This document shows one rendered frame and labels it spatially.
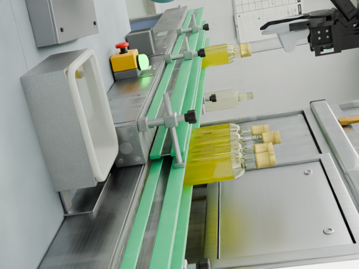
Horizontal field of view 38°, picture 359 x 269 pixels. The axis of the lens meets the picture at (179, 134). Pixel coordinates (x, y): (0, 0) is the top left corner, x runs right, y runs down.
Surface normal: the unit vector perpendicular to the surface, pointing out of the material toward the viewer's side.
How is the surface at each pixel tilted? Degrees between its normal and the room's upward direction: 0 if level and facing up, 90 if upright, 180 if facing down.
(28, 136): 0
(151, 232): 90
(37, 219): 0
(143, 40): 90
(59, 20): 3
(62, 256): 90
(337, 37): 90
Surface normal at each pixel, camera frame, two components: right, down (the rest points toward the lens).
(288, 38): 0.09, 0.32
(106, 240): -0.19, -0.92
